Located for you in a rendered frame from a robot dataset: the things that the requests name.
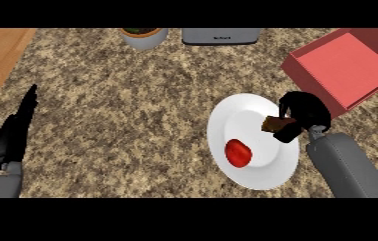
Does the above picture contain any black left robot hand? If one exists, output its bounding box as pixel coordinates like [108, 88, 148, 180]
[0, 83, 40, 164]

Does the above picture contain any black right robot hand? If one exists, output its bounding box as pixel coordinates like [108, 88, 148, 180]
[272, 91, 333, 144]

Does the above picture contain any grey plant pot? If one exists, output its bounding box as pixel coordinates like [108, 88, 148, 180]
[120, 28, 170, 51]

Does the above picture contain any brown sweet potato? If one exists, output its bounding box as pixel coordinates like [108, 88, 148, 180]
[260, 115, 299, 135]

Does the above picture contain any red cardboard box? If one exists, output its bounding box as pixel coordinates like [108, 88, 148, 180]
[280, 28, 378, 120]

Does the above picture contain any pale wood surface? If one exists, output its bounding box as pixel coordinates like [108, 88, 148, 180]
[0, 28, 39, 87]

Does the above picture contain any white round plate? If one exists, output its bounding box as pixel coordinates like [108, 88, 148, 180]
[206, 93, 302, 191]

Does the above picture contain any grey appliance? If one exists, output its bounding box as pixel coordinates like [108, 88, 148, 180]
[181, 28, 263, 46]

